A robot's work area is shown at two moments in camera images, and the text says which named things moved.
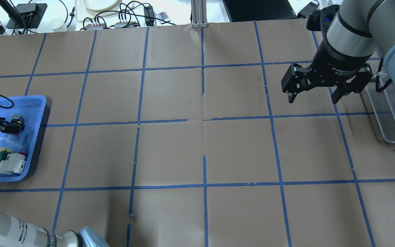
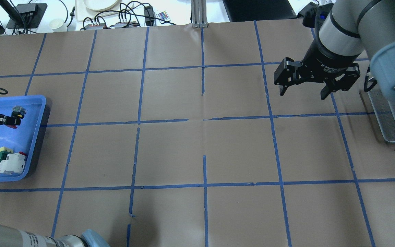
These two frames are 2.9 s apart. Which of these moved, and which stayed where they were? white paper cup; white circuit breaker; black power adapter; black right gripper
Moved: black right gripper
Stayed: white circuit breaker; white paper cup; black power adapter
